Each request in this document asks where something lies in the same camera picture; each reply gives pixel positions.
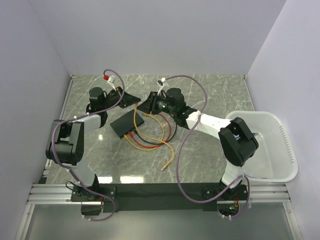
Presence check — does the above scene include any aluminium rail frame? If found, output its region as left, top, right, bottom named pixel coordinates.
left=14, top=74, right=300, bottom=240

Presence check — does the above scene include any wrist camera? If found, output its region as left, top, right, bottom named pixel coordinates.
left=103, top=75, right=117, bottom=91
left=157, top=77, right=169, bottom=96

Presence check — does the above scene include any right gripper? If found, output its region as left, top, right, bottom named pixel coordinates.
left=136, top=91, right=177, bottom=116

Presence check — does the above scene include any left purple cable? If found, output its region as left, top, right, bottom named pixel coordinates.
left=52, top=68, right=126, bottom=222

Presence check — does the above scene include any white plastic bin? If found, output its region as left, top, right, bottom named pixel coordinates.
left=226, top=110, right=298, bottom=183

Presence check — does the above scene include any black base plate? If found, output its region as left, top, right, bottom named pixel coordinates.
left=70, top=183, right=249, bottom=216

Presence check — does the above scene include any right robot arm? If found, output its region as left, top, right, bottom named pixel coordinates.
left=137, top=88, right=259, bottom=200

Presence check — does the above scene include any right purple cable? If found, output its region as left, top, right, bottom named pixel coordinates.
left=163, top=74, right=251, bottom=220

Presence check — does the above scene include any black network switch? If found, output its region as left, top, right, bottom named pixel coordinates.
left=110, top=109, right=136, bottom=139

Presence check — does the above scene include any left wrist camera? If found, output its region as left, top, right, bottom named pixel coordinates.
left=103, top=75, right=117, bottom=91

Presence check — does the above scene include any black ethernet cable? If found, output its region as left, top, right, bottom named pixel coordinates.
left=132, top=116, right=178, bottom=145

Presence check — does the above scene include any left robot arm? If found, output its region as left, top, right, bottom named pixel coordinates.
left=45, top=86, right=141, bottom=201

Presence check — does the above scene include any purple cable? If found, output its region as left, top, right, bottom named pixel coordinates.
left=52, top=68, right=126, bottom=222
left=163, top=74, right=251, bottom=220

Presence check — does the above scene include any red ethernet cable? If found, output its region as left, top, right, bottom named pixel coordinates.
left=127, top=112, right=173, bottom=148

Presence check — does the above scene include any orange ethernet cable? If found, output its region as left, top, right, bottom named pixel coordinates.
left=134, top=102, right=175, bottom=172

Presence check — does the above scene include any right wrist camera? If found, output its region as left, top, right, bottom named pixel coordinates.
left=157, top=77, right=169, bottom=96

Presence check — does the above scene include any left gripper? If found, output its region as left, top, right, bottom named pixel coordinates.
left=101, top=86, right=141, bottom=111

